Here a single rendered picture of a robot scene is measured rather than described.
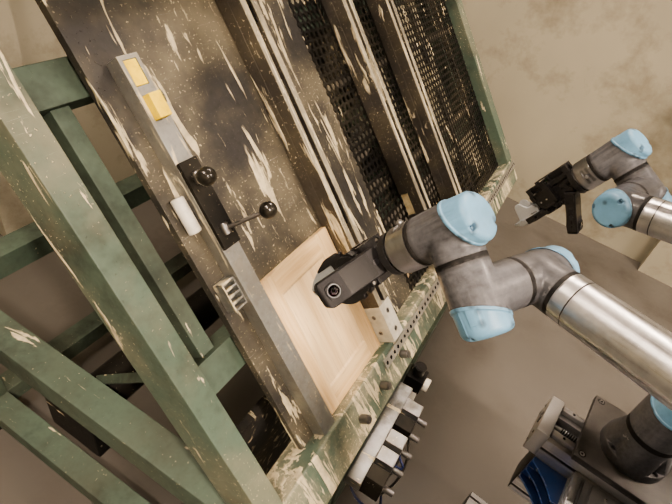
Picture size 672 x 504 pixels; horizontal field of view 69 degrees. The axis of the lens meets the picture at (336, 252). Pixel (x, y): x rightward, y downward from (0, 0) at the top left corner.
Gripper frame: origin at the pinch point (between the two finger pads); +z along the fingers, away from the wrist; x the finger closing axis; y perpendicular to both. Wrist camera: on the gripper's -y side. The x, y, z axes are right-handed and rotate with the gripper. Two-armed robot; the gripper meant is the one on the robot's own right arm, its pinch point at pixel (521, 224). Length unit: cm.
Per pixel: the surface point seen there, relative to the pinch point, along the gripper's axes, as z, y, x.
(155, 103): 5, 67, 69
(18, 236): 111, 99, 74
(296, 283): 30, 24, 50
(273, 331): 29, 18, 65
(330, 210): 24, 35, 31
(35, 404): 177, 56, 89
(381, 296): 35.6, 7.0, 24.3
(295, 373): 34, 7, 64
